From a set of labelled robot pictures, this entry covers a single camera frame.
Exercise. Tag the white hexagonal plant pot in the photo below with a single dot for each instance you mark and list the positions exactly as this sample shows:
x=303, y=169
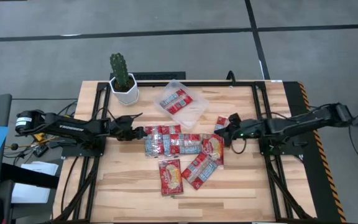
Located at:
x=129, y=96

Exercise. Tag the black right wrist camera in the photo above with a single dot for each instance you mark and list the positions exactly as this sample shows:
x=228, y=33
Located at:
x=235, y=118

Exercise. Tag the green cactus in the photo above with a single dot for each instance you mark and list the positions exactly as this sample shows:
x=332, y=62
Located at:
x=119, y=70

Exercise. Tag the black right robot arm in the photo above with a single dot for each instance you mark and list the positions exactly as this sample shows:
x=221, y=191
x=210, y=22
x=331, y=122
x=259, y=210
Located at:
x=306, y=119

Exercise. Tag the white paper sheets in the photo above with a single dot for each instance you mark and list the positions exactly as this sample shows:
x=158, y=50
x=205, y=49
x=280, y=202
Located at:
x=30, y=194

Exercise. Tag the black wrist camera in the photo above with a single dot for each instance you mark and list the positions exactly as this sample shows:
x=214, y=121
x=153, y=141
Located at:
x=129, y=119
x=235, y=118

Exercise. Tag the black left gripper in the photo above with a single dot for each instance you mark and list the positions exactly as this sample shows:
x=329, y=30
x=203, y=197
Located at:
x=121, y=132

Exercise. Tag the red microwave popcorn bag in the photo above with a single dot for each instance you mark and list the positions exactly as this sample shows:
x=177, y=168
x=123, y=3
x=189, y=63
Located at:
x=154, y=146
x=171, y=177
x=199, y=171
x=213, y=147
x=171, y=129
x=185, y=144
x=176, y=102
x=221, y=121

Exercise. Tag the clear plastic basket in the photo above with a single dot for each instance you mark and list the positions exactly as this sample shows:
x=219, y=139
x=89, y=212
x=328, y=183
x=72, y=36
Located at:
x=191, y=116

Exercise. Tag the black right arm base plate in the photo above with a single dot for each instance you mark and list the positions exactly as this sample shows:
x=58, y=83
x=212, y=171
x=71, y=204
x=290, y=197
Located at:
x=278, y=151

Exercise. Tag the black flat bar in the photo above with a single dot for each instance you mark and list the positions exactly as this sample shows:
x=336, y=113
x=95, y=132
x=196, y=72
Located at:
x=26, y=176

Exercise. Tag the yellow connector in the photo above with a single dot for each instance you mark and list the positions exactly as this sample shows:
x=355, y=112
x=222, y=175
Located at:
x=39, y=137

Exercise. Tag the black curved hook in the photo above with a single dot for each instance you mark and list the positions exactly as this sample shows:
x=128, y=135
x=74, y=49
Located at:
x=231, y=72

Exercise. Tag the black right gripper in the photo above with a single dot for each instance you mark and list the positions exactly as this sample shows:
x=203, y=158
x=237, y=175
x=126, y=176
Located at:
x=245, y=129

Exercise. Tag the small white sticker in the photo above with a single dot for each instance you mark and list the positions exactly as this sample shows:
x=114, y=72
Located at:
x=276, y=81

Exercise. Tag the black hazard-striped side panel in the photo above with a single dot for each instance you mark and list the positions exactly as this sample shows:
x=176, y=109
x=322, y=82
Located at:
x=292, y=93

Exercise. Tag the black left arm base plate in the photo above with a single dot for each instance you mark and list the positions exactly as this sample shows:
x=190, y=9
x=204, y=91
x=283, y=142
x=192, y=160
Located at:
x=73, y=152

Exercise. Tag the small black box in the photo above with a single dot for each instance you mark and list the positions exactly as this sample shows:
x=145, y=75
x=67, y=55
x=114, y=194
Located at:
x=40, y=151

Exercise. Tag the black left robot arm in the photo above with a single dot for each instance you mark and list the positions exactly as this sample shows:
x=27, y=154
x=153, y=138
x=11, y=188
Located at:
x=73, y=127

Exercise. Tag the black ball knob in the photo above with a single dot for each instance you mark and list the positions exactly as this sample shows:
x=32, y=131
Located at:
x=14, y=146

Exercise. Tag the black ribbed strip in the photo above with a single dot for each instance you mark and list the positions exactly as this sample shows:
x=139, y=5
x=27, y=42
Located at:
x=160, y=76

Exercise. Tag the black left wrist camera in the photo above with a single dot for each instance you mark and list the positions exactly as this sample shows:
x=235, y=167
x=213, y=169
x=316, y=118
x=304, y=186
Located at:
x=129, y=119

